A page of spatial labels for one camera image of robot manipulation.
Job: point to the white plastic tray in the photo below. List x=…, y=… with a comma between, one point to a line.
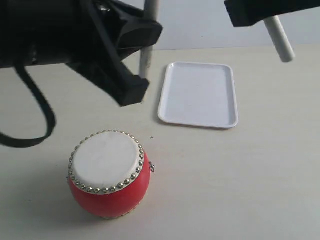
x=199, y=95

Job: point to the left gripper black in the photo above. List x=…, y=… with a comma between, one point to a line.
x=45, y=32

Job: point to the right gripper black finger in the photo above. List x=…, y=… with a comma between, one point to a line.
x=246, y=13

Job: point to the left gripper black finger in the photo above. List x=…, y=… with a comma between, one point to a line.
x=102, y=66
x=130, y=31

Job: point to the small red drum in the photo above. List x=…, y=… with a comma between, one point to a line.
x=109, y=173

